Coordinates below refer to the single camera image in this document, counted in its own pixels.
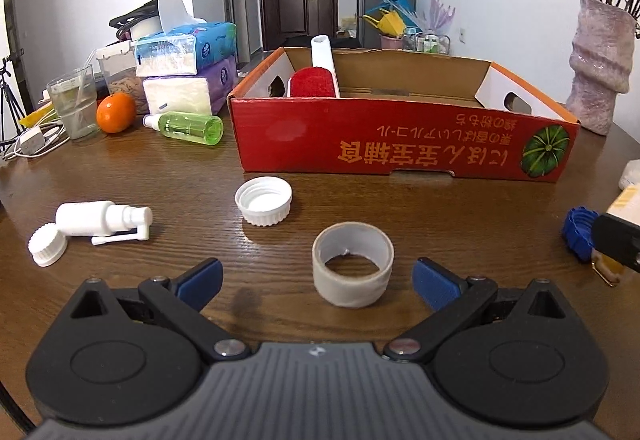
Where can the black tripod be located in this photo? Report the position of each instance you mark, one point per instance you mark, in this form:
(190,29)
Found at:
(7,94)

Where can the clear plastic food container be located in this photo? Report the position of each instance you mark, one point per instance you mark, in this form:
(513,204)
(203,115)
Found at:
(116,79)

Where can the green spray bottle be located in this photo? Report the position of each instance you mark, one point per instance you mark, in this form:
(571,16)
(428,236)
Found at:
(192,128)

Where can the white wall socket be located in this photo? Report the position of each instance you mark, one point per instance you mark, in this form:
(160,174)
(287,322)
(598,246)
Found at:
(463,34)

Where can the blue hangers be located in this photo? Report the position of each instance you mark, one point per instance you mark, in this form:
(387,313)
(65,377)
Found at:
(395,2)

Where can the wide open white cap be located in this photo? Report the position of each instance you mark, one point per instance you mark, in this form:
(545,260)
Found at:
(264,207)

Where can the pink textured vase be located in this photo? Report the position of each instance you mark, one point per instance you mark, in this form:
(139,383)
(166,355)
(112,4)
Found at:
(600,69)

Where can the black plastic rack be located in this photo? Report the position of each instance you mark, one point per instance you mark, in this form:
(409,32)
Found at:
(131,17)

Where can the blue ribbed cap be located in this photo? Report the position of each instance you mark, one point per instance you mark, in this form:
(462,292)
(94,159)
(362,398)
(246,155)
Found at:
(575,232)

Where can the white round container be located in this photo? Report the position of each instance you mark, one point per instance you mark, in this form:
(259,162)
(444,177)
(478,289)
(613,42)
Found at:
(145,27)

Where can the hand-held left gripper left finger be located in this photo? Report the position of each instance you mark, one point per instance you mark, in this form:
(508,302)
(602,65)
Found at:
(200,282)

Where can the blue tissue pack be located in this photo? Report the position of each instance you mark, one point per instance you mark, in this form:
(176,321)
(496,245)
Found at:
(170,50)

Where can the white charger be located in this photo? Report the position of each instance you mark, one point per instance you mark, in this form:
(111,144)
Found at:
(31,140)

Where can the purple hangers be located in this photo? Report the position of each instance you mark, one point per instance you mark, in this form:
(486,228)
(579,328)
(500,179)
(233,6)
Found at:
(442,12)

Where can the purple tissue pack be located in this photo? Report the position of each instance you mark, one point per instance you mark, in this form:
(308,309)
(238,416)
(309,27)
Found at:
(180,93)

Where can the yellow packet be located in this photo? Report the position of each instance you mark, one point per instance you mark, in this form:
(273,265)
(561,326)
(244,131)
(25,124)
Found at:
(34,117)

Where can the orange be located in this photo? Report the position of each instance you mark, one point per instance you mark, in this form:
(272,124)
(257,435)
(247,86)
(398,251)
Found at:
(116,113)

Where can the grey tape roll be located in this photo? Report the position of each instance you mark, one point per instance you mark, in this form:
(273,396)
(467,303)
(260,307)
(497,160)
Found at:
(350,294)

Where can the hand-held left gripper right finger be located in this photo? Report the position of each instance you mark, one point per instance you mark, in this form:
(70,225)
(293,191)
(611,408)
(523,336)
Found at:
(435,285)

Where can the clear drinking straw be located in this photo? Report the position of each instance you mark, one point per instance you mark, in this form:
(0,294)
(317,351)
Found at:
(86,62)

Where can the clear drinking glass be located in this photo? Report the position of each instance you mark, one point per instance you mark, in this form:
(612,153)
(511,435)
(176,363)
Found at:
(75,114)

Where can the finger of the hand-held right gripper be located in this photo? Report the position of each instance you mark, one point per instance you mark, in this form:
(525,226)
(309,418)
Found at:
(620,242)

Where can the white nasal spray bottle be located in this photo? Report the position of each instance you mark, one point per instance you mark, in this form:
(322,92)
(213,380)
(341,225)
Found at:
(85,217)

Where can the red cardboard box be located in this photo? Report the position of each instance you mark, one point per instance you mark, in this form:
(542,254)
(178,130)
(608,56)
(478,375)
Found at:
(400,142)

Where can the red lint roller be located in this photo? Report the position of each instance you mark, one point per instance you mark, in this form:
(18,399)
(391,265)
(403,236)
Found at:
(312,83)

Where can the white ribbed bottle cap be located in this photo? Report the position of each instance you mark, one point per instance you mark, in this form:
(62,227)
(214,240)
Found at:
(46,246)

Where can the pink bucket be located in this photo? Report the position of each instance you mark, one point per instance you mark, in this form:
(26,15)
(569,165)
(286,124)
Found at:
(391,42)

